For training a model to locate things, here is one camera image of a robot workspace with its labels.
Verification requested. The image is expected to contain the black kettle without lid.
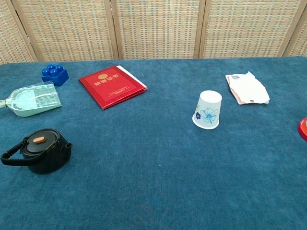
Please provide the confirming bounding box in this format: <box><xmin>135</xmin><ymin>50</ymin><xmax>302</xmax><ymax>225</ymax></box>
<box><xmin>0</xmin><ymin>128</ymin><xmax>73</xmax><ymax>175</ymax></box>

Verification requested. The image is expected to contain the red instant noodle cup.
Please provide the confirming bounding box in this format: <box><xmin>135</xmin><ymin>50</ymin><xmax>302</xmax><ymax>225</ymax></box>
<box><xmin>298</xmin><ymin>117</ymin><xmax>307</xmax><ymax>142</ymax></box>

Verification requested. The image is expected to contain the blue carpet tablecloth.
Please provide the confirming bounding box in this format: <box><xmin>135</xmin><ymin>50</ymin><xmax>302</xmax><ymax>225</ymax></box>
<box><xmin>0</xmin><ymin>56</ymin><xmax>307</xmax><ymax>230</ymax></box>

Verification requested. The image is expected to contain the red certificate folder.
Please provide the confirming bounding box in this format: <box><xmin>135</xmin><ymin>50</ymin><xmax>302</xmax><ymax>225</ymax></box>
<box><xmin>78</xmin><ymin>65</ymin><xmax>148</xmax><ymax>111</ymax></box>

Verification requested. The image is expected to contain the floral white paper cup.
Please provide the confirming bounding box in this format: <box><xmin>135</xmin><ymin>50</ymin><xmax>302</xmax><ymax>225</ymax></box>
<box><xmin>192</xmin><ymin>90</ymin><xmax>223</xmax><ymax>130</ymax></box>

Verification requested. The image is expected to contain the blue toy building block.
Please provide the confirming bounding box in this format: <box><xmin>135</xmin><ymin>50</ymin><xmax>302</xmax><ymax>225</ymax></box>
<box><xmin>41</xmin><ymin>64</ymin><xmax>70</xmax><ymax>87</ymax></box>

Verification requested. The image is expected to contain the white paper packet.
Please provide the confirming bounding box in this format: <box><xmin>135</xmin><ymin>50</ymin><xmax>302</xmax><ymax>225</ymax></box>
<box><xmin>225</xmin><ymin>71</ymin><xmax>271</xmax><ymax>106</ymax></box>

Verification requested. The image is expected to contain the small black round lid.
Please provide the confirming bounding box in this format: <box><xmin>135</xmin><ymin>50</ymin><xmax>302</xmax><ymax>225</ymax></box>
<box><xmin>25</xmin><ymin>131</ymin><xmax>58</xmax><ymax>153</ymax></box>

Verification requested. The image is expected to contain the woven bamboo folding screen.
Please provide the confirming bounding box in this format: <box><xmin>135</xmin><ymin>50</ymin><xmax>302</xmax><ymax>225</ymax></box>
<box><xmin>0</xmin><ymin>0</ymin><xmax>307</xmax><ymax>65</ymax></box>

